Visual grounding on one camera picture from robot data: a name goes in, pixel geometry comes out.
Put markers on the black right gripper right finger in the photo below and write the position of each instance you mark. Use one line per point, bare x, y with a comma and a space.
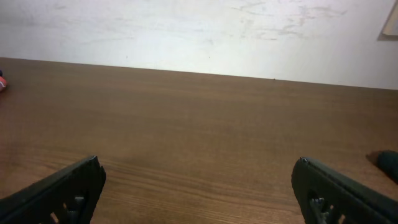
326, 196

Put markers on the red printed folded garment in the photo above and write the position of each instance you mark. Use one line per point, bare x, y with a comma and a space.
3, 84

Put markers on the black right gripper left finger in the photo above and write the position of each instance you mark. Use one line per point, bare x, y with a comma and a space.
67, 196

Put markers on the beige wall fixture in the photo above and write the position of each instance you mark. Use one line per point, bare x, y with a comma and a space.
390, 27

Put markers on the dark green t-shirt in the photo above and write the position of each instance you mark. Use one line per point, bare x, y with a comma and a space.
387, 162

